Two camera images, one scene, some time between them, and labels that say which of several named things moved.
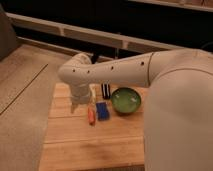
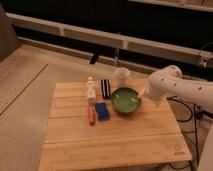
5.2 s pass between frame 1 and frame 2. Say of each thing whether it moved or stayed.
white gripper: moved
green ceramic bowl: stayed
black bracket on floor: stayed
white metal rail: stayed
